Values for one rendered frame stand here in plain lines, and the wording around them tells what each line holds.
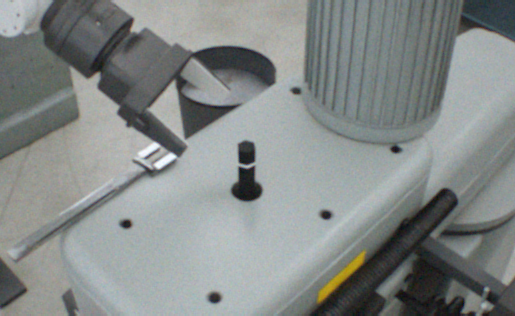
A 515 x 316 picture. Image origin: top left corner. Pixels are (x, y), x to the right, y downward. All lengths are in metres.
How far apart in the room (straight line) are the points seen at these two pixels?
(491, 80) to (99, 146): 2.80
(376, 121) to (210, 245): 0.27
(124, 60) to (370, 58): 0.28
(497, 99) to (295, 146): 0.50
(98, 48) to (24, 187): 2.94
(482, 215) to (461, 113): 0.22
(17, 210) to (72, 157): 0.47
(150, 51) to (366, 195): 0.30
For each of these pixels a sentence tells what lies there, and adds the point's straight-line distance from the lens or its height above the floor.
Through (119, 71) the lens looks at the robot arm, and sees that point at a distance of 0.73.
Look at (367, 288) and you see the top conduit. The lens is 0.84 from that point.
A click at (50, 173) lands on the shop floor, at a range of 3.69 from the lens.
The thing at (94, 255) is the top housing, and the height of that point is 1.89.
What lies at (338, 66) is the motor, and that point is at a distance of 0.83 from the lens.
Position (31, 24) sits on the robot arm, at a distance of 0.78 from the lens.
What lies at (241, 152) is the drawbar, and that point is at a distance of 0.76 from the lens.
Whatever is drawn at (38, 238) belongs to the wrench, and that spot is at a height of 1.90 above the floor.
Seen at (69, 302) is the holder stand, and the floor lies 1.13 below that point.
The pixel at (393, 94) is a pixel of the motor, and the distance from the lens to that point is 0.84.
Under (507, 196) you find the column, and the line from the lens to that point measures 1.35.
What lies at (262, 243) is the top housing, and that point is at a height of 1.89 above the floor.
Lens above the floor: 2.46
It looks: 43 degrees down
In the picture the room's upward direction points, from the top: 1 degrees clockwise
